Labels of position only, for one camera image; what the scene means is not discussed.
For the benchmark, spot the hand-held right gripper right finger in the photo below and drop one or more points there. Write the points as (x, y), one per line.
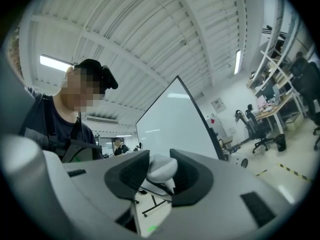
(225, 196)

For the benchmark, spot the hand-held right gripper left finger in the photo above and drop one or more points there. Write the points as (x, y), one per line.
(100, 184)

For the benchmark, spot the white device with black disc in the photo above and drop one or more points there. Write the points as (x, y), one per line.
(241, 162)

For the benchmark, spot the chest-mounted screen unit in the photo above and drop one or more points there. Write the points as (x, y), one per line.
(80, 151)

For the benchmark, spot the ceiling air conditioner vent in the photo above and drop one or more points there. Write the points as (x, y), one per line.
(102, 120)

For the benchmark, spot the grey cabinet with red sign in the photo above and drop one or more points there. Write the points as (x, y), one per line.
(217, 129)

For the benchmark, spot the yellow-black hazard floor tape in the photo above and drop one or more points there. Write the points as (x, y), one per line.
(287, 169)

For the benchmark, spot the black desk chair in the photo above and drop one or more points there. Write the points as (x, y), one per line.
(260, 134)

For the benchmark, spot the black mesh bin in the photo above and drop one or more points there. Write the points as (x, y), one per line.
(280, 142)

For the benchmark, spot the person's dark shirt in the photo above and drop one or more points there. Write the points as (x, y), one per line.
(45, 119)

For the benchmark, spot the wooden desk with white legs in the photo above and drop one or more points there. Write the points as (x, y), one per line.
(275, 106)

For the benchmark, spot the person's head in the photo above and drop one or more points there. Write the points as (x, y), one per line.
(85, 66)

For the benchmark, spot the ceiling light tube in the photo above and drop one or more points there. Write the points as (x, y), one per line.
(237, 61)
(55, 62)

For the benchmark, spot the white metal shelving unit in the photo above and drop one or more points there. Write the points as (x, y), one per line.
(268, 56)

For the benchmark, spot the white wall poster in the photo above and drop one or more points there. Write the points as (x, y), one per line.
(218, 105)

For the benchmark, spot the black head-mounted camera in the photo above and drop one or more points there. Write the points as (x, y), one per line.
(110, 79)

